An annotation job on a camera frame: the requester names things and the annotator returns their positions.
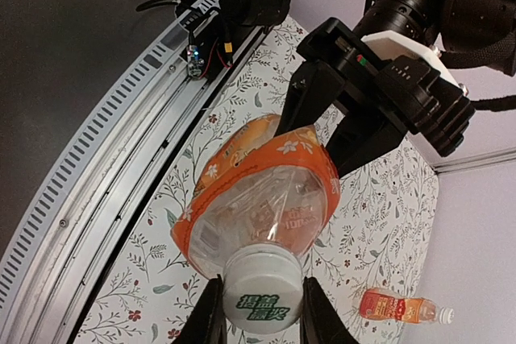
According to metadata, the white cap green print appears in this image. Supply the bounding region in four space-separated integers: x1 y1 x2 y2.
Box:
223 243 303 335

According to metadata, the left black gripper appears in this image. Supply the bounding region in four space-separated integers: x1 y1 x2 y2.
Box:
275 17 407 177

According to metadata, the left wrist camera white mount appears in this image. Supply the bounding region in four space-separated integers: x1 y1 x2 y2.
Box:
360 31 476 158

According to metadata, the floral patterned table mat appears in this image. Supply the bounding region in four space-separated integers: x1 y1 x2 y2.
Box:
75 19 439 343

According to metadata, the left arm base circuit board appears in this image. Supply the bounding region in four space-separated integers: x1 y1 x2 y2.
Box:
135 0 233 80

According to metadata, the front aluminium rail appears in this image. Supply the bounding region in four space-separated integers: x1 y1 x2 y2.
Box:
1 0 244 343

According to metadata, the slim red-label tea bottle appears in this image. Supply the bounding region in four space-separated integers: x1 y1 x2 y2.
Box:
353 288 455 325

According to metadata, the orange grey-label tea bottle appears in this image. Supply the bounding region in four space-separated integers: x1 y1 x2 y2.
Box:
170 114 341 278

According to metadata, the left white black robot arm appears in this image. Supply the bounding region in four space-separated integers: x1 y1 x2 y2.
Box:
277 0 515 176

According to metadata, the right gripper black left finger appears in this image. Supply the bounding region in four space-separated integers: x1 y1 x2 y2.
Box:
174 276 227 344

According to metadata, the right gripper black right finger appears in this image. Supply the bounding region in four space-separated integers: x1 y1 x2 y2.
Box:
300 277 359 344

